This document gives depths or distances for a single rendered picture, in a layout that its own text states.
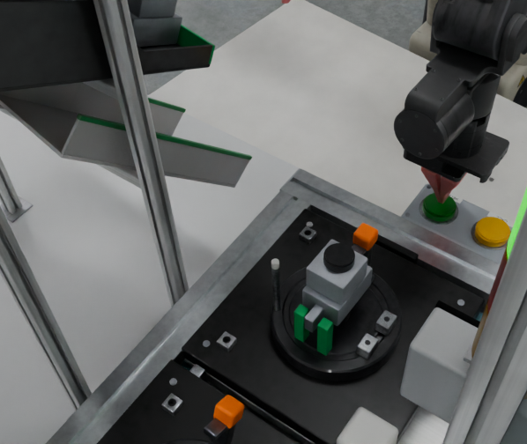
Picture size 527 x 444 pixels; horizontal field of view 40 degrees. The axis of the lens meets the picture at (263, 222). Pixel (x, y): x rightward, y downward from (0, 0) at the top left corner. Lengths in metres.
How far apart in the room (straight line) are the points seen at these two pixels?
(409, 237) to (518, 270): 0.58
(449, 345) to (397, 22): 2.45
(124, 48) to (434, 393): 0.37
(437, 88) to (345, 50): 0.61
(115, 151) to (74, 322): 0.31
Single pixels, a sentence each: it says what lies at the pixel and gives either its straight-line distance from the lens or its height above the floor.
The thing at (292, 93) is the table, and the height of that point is 0.86.
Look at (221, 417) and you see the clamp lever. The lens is 0.65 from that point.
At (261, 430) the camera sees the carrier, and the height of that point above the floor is 0.97.
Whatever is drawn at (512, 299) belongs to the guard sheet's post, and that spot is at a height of 1.38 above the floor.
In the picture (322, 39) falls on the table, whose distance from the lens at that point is 1.35.
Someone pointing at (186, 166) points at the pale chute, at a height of 1.07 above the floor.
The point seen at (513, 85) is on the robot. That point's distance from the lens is 1.41.
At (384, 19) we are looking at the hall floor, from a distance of 2.90.
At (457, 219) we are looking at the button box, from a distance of 0.93.
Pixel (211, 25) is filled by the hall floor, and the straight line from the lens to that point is 2.89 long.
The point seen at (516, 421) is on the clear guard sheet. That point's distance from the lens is 0.46.
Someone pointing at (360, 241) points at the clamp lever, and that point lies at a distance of 0.75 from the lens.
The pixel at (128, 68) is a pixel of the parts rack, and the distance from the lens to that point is 0.65.
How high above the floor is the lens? 1.66
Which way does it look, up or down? 50 degrees down
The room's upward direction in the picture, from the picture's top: 4 degrees counter-clockwise
